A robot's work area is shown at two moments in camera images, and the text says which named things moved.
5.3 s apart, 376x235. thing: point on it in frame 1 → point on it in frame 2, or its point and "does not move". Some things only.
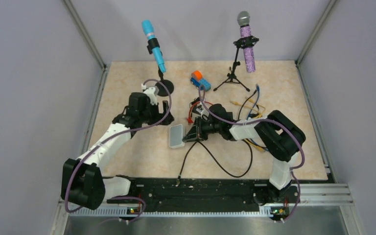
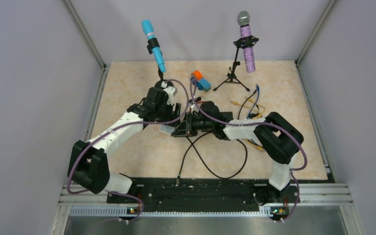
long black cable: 178,180 → 178,177
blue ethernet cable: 258,88 does not move
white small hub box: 176,136 → 166,129
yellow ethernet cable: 253,102 does not move
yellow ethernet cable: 250,143 does not move
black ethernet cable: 255,90 does not move
